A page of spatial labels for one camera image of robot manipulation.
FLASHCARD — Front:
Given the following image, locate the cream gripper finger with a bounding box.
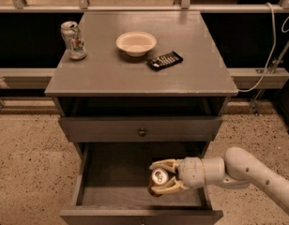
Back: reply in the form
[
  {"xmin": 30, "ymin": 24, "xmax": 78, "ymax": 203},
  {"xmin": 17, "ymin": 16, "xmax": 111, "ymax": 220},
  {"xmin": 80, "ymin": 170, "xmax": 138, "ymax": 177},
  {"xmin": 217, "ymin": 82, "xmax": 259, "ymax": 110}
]
[
  {"xmin": 148, "ymin": 177, "xmax": 188, "ymax": 196},
  {"xmin": 149, "ymin": 158, "xmax": 180, "ymax": 173}
]

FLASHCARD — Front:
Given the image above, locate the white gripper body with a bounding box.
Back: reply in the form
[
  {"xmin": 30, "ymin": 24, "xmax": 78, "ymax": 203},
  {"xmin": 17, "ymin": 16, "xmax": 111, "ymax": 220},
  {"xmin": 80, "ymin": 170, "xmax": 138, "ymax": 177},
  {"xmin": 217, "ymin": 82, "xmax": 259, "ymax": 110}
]
[{"xmin": 178, "ymin": 157, "xmax": 204, "ymax": 188}]

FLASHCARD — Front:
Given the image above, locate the orange soda can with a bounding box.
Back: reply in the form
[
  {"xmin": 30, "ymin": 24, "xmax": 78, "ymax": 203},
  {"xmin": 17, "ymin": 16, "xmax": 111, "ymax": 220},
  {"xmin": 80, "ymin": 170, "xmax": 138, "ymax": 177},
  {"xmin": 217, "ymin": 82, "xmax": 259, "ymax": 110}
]
[{"xmin": 147, "ymin": 168, "xmax": 169, "ymax": 197}]

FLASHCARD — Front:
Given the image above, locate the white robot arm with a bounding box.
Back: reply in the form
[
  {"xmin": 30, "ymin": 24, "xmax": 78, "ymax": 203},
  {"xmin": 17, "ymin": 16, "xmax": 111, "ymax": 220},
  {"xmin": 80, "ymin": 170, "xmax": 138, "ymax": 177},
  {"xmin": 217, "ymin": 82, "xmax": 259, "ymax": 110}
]
[{"xmin": 148, "ymin": 147, "xmax": 289, "ymax": 216}]

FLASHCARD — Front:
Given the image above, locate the closed grey upper drawer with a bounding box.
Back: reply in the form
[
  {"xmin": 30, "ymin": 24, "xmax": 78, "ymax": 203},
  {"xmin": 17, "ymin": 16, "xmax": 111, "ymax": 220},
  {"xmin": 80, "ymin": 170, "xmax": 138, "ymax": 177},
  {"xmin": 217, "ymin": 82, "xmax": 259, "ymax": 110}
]
[{"xmin": 59, "ymin": 116, "xmax": 222, "ymax": 143}]

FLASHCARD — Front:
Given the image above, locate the open grey middle drawer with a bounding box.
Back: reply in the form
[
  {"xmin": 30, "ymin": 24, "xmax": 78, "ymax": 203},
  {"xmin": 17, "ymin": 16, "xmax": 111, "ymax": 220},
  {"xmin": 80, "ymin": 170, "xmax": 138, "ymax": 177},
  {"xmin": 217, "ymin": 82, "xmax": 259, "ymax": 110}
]
[{"xmin": 60, "ymin": 142, "xmax": 222, "ymax": 225}]

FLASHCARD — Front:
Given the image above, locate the grey wooden drawer cabinet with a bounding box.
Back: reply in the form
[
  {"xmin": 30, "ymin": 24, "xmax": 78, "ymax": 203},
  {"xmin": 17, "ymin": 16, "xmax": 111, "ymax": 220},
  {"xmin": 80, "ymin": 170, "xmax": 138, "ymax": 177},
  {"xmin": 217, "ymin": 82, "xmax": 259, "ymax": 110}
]
[{"xmin": 44, "ymin": 10, "xmax": 239, "ymax": 225}]

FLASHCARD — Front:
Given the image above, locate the white green soda can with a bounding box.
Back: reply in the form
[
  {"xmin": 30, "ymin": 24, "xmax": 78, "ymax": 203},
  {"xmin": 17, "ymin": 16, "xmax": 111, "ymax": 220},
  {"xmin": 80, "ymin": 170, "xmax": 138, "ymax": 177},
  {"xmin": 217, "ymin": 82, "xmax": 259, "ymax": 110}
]
[{"xmin": 61, "ymin": 21, "xmax": 87, "ymax": 60}]

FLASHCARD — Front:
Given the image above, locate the black snack bar wrapper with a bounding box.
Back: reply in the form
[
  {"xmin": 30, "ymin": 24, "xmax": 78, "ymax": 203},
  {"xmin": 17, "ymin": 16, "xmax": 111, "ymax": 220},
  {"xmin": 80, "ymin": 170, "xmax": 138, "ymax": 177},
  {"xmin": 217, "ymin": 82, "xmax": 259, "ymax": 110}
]
[{"xmin": 147, "ymin": 51, "xmax": 183, "ymax": 70}]

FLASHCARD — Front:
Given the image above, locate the white paper bowl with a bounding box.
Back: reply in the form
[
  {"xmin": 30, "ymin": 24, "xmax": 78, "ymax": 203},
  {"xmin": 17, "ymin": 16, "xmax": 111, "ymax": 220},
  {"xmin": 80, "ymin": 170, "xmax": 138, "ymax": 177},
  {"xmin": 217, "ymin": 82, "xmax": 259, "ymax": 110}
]
[{"xmin": 115, "ymin": 31, "xmax": 157, "ymax": 57}]

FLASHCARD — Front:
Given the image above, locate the white cable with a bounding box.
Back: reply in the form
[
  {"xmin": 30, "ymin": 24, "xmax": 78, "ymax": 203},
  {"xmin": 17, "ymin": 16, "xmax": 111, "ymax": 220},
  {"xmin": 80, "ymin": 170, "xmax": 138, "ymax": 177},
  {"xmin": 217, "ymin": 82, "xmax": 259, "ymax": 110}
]
[{"xmin": 237, "ymin": 2, "xmax": 289, "ymax": 94}]

